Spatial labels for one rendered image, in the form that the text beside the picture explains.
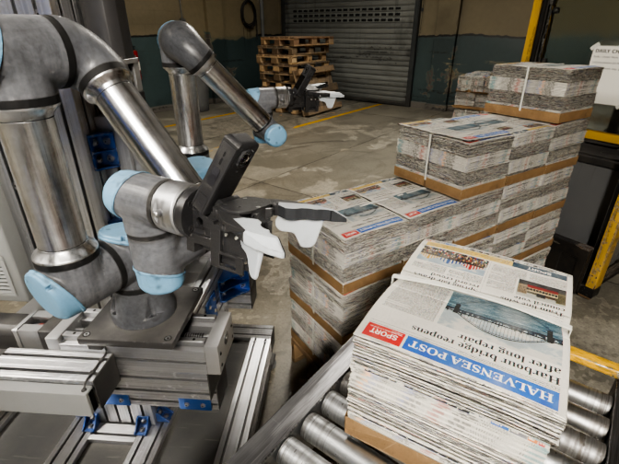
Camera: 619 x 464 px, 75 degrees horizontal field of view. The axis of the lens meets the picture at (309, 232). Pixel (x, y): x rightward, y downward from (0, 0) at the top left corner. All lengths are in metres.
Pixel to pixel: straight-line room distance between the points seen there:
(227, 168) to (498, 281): 0.54
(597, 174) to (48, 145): 2.65
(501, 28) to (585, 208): 5.80
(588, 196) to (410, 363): 2.38
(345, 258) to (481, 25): 7.35
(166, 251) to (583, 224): 2.61
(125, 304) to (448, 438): 0.72
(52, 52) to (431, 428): 0.83
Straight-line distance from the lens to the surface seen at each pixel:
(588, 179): 2.88
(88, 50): 0.84
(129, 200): 0.62
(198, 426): 1.61
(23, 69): 0.79
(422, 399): 0.67
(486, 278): 0.82
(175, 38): 1.35
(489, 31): 8.41
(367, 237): 1.39
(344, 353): 0.94
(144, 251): 0.65
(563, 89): 2.14
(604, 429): 0.98
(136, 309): 1.02
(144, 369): 1.14
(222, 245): 0.52
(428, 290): 0.76
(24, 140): 0.82
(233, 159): 0.49
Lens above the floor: 1.44
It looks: 27 degrees down
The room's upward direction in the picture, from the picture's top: straight up
